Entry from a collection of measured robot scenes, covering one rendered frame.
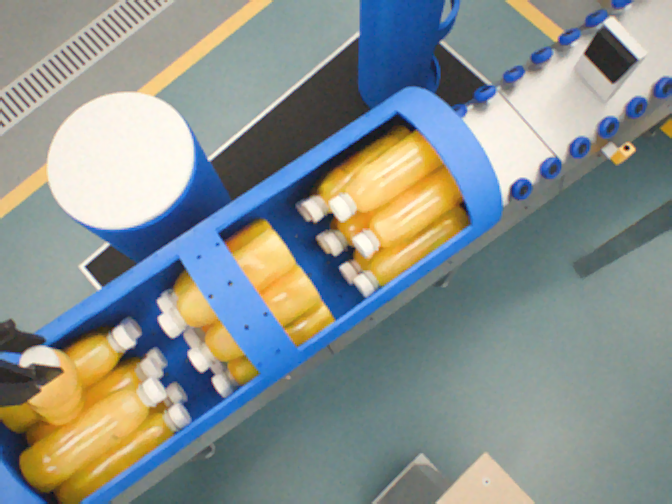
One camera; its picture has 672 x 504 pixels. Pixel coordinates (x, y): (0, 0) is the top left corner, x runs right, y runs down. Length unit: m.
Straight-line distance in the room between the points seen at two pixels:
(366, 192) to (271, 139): 1.24
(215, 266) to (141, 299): 0.27
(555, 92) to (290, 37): 1.39
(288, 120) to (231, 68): 0.42
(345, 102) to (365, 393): 1.02
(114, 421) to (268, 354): 0.25
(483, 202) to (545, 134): 0.40
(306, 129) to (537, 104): 1.01
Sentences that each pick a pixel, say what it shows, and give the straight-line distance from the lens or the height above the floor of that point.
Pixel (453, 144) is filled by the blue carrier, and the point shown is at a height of 1.23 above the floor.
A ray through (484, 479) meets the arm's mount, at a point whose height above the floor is 1.01.
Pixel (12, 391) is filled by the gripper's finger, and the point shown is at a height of 1.47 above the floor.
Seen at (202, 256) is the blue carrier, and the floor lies 1.22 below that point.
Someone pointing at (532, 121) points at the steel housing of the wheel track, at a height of 0.93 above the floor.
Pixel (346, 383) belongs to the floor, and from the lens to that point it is 2.05.
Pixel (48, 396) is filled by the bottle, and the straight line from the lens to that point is 0.84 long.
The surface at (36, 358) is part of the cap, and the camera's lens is 0.80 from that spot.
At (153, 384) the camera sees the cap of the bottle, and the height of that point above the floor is 1.14.
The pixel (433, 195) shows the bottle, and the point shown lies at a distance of 0.96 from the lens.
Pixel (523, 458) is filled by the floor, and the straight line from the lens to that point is 2.13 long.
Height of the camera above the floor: 2.05
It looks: 75 degrees down
